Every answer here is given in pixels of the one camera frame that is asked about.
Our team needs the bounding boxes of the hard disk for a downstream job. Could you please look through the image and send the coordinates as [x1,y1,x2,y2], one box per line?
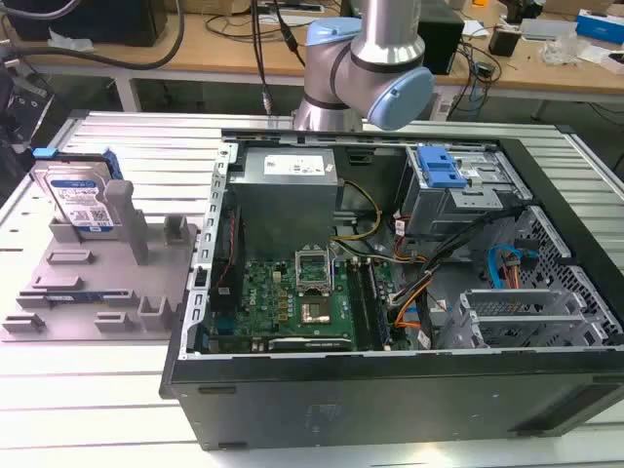
[31,147,123,233]

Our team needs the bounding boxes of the socket cover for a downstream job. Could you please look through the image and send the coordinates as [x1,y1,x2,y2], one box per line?
[293,249,331,296]

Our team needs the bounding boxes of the grey power supply unit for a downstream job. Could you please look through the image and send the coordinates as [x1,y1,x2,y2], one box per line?
[228,147,339,260]

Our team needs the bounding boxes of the green Dell motherboard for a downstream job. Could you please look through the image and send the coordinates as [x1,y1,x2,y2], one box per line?
[211,251,391,353]

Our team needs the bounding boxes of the CPU socket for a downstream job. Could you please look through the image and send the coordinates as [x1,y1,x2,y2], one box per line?
[299,299,333,327]

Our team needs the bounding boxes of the black RAM slot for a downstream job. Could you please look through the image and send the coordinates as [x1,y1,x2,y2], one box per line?
[366,261,391,348]
[346,260,375,351]

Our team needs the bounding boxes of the black rear case fan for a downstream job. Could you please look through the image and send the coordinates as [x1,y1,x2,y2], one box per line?
[210,202,244,313]

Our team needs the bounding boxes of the black graphics card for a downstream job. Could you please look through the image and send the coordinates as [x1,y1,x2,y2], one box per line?
[266,336,353,353]

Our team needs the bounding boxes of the blue drive bay latch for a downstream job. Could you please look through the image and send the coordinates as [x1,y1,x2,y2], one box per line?
[416,145,468,189]

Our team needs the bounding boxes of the grey metal drive cage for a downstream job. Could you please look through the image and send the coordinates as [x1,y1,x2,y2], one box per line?
[403,143,532,236]

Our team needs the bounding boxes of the black open PC case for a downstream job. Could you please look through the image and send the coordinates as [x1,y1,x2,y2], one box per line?
[159,127,624,452]

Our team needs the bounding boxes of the wooden desk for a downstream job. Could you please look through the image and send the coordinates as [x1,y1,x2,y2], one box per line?
[0,10,624,116]

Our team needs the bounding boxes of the grey parts rack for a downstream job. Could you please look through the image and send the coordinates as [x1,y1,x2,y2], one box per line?
[1,179,203,344]

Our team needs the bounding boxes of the black box on desk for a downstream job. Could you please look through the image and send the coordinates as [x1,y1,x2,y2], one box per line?
[417,8,464,76]

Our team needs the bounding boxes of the RAM stick in rack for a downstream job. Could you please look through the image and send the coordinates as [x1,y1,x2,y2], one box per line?
[42,292,106,302]

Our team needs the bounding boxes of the small black cube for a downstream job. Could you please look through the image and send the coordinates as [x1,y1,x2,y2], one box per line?
[488,24,524,57]

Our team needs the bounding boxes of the blue white carton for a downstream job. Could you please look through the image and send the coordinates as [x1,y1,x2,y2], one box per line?
[574,8,624,46]

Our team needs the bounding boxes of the yellow black power wire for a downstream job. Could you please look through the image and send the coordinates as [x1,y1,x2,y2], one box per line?
[330,179,383,242]

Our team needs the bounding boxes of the orange wire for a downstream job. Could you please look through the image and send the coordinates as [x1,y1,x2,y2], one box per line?
[393,299,421,329]

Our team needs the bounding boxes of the black sleeved wire bundle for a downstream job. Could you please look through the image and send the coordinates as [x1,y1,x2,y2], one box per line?
[393,204,530,306]

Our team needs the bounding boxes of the blue SATA wire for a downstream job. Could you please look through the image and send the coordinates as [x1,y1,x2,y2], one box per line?
[486,244,538,293]

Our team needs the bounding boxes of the thin black cable with plug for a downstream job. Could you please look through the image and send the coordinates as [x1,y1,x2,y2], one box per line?
[249,0,307,117]

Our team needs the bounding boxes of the thick black cable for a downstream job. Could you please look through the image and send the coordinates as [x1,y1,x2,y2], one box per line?
[0,0,186,70]

